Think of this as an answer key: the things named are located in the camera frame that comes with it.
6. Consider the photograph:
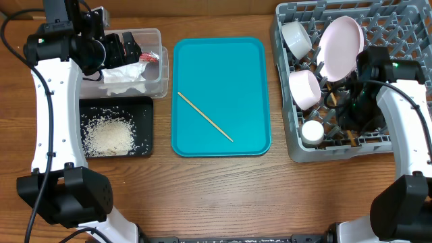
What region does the white napkin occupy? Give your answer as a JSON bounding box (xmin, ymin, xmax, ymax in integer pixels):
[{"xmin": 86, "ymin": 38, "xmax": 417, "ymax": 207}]
[{"xmin": 99, "ymin": 61, "xmax": 148, "ymax": 95}]

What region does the white cup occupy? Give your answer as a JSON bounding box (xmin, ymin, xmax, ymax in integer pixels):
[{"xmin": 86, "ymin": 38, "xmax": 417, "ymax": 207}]
[{"xmin": 300, "ymin": 120, "xmax": 324, "ymax": 147}]

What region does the red snack wrapper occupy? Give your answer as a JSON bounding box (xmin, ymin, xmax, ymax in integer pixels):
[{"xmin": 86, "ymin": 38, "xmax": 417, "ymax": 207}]
[{"xmin": 140, "ymin": 52, "xmax": 159, "ymax": 63}]

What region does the large white plate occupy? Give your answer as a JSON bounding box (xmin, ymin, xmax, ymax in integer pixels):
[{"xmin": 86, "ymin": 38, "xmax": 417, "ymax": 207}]
[{"xmin": 317, "ymin": 16, "xmax": 365, "ymax": 82}]

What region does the cooked white rice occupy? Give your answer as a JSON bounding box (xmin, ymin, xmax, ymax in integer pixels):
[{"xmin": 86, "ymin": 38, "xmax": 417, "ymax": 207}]
[{"xmin": 80, "ymin": 106, "xmax": 151, "ymax": 158}]

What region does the wooden chopstick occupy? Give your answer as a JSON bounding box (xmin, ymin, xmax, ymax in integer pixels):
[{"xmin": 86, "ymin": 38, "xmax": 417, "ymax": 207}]
[
  {"xmin": 177, "ymin": 91, "xmax": 234, "ymax": 142},
  {"xmin": 327, "ymin": 84, "xmax": 357, "ymax": 147}
]

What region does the grey bowl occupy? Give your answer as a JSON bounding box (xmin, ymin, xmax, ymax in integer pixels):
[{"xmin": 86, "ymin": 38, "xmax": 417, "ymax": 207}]
[{"xmin": 281, "ymin": 21, "xmax": 312, "ymax": 59}]

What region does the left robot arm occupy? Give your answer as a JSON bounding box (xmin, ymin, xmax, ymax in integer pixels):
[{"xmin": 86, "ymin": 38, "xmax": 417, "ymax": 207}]
[{"xmin": 17, "ymin": 1, "xmax": 146, "ymax": 242}]

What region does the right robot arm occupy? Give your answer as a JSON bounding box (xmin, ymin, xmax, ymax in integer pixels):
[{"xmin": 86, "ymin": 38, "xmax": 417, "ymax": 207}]
[{"xmin": 327, "ymin": 47, "xmax": 431, "ymax": 242}]

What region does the grey dishwasher rack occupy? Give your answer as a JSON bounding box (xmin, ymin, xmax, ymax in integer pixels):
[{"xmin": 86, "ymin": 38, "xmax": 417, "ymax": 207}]
[{"xmin": 270, "ymin": 1, "xmax": 431, "ymax": 163}]

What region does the cardboard box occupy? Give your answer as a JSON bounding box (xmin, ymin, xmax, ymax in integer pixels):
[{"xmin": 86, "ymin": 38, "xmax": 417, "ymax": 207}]
[{"xmin": 0, "ymin": 0, "xmax": 281, "ymax": 21}]

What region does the clear plastic bin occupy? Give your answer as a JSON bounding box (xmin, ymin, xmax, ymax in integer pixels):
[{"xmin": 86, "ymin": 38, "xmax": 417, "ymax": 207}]
[{"xmin": 80, "ymin": 28, "xmax": 169, "ymax": 99}]

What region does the black plastic tray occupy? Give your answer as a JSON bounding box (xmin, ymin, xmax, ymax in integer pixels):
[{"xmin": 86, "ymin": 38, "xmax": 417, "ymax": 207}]
[{"xmin": 78, "ymin": 96, "xmax": 155, "ymax": 159}]

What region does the teal serving tray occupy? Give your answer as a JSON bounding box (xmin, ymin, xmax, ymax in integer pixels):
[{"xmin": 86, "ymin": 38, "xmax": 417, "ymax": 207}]
[{"xmin": 171, "ymin": 37, "xmax": 271, "ymax": 157}]

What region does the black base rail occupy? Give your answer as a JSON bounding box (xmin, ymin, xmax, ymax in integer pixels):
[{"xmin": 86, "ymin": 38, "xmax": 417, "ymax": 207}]
[{"xmin": 139, "ymin": 232, "xmax": 338, "ymax": 243}]

